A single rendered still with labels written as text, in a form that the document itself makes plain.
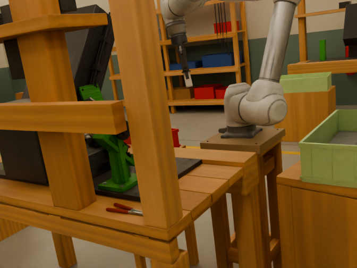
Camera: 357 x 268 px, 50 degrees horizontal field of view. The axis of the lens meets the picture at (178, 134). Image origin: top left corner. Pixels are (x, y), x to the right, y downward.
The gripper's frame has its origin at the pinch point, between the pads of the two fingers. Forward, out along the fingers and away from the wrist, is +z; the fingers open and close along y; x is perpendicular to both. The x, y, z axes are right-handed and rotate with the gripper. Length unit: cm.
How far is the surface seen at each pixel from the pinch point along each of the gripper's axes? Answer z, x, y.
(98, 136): 15, 33, -43
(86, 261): 103, 102, 72
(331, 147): 40, -50, -27
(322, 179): 53, -45, -23
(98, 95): -1.8, 41.9, -4.8
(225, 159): 37.9, -9.2, -14.8
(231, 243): 96, -1, 40
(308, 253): 86, -36, -12
